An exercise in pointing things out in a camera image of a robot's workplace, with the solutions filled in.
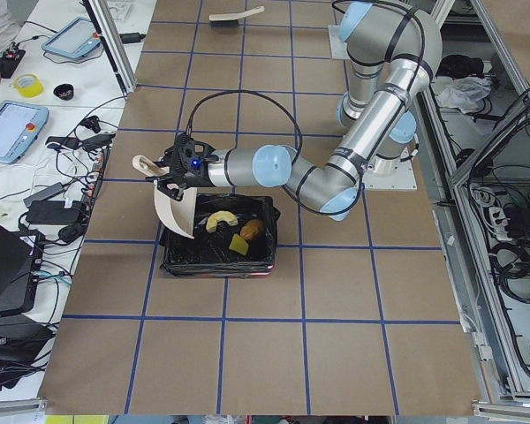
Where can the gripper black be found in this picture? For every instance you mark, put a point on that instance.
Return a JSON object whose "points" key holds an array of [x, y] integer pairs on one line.
{"points": [[197, 177]]}

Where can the beige plastic dustpan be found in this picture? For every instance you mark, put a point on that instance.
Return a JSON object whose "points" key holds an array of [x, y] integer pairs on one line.
{"points": [[176, 215]]}

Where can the toy croissant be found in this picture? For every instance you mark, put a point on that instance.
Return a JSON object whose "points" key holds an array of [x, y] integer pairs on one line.
{"points": [[221, 216]]}

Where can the yellow toy potato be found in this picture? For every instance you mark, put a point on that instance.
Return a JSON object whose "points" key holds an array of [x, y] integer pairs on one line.
{"points": [[252, 230]]}

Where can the yellow sponge wedge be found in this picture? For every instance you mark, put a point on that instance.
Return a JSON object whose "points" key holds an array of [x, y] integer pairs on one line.
{"points": [[239, 245]]}

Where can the white brush with black bristles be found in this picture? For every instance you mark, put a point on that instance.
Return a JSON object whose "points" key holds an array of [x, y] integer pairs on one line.
{"points": [[232, 19]]}

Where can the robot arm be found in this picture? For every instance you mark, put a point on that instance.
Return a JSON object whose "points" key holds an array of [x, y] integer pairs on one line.
{"points": [[395, 50]]}

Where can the bin with black bag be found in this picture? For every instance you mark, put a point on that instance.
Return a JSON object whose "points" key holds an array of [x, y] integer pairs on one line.
{"points": [[208, 254]]}

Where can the black power adapter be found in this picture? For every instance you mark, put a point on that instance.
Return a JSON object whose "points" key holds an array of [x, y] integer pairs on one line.
{"points": [[55, 212]]}

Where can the teach pendant far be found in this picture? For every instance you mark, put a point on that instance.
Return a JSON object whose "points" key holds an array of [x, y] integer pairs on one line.
{"points": [[75, 40]]}

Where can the teach pendant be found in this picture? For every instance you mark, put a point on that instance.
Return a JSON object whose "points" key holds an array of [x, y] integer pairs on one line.
{"points": [[75, 40], [20, 125]]}

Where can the yellow tape roll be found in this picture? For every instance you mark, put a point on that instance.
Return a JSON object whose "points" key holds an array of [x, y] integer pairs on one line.
{"points": [[28, 85]]}

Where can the teach pendant near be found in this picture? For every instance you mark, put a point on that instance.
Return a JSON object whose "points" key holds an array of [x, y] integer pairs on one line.
{"points": [[20, 125]]}

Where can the black laptop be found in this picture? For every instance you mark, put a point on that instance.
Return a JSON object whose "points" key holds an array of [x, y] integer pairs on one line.
{"points": [[20, 261]]}

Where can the white cloth rag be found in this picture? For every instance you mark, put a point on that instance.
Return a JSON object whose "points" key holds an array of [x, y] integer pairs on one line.
{"points": [[466, 95]]}

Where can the aluminium frame post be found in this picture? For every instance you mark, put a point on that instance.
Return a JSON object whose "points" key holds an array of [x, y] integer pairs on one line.
{"points": [[99, 13]]}

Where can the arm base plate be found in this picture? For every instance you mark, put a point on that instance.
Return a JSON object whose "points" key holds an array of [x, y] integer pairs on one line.
{"points": [[394, 174], [338, 49]]}

